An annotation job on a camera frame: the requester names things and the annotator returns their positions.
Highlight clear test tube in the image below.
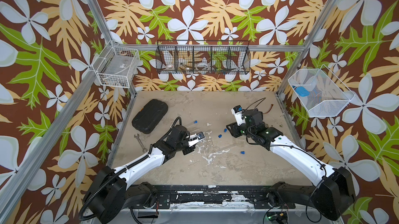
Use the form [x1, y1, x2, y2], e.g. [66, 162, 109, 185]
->
[184, 121, 197, 128]

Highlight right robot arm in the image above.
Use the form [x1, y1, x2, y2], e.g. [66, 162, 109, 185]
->
[226, 105, 355, 221]

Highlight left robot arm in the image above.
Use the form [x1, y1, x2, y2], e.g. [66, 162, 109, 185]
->
[79, 125, 203, 224]

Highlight metal wrench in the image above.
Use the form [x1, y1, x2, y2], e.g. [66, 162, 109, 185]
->
[134, 134, 148, 153]

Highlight black tool case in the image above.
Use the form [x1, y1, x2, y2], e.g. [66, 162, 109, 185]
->
[132, 99, 168, 134]

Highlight blue item in basket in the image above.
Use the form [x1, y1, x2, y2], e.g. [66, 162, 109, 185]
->
[294, 87, 310, 97]

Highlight white mesh basket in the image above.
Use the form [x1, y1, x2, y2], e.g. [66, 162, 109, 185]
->
[288, 65, 355, 118]

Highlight clear plastic box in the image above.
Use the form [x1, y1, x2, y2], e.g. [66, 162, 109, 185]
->
[105, 55, 133, 76]

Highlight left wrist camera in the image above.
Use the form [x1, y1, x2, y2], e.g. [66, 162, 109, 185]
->
[188, 132, 205, 147]

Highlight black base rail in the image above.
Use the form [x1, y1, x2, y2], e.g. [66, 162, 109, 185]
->
[127, 183, 297, 209]

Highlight black wire basket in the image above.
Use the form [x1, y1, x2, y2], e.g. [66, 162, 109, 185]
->
[154, 40, 251, 75]

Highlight white wire basket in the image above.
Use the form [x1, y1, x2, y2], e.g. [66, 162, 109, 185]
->
[94, 46, 140, 89]

